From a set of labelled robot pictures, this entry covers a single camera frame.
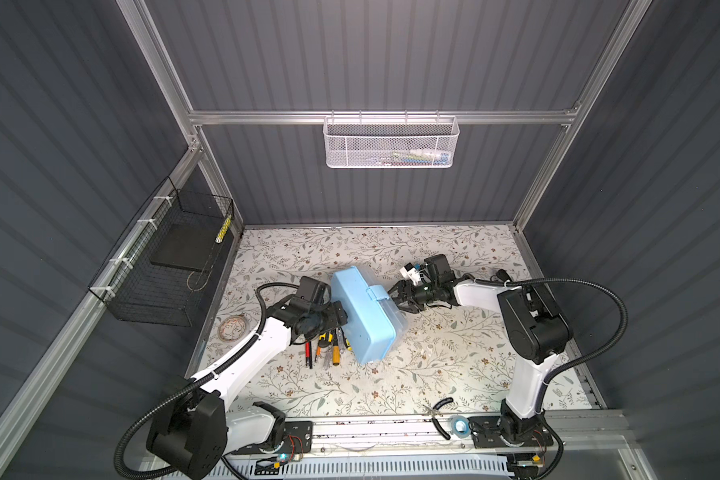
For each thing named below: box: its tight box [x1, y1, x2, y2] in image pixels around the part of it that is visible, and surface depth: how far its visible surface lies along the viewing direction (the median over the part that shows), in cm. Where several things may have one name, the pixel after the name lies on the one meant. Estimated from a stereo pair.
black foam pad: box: [150, 224, 219, 272], surface depth 78 cm
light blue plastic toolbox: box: [331, 266, 408, 364], surface depth 82 cm
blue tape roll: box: [450, 415, 471, 439], surface depth 75 cm
